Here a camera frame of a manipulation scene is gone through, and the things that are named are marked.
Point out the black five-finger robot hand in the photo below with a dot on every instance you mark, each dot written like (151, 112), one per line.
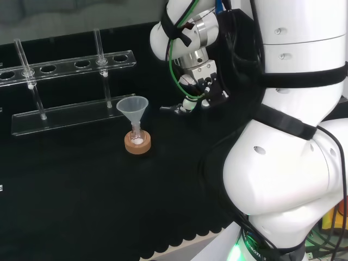
(214, 92)

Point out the translucent plastic funnel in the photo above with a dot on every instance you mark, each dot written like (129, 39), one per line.
(132, 107)

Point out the clear acrylic funnel stand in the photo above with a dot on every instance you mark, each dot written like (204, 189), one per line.
(68, 114)

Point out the small round-bottom glass flask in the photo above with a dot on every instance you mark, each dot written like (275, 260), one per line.
(136, 137)

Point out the yellow stop button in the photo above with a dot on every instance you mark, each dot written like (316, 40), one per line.
(330, 218)

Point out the black bench cloth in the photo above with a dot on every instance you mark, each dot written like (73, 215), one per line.
(81, 204)

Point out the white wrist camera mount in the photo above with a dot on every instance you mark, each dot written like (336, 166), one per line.
(202, 69)

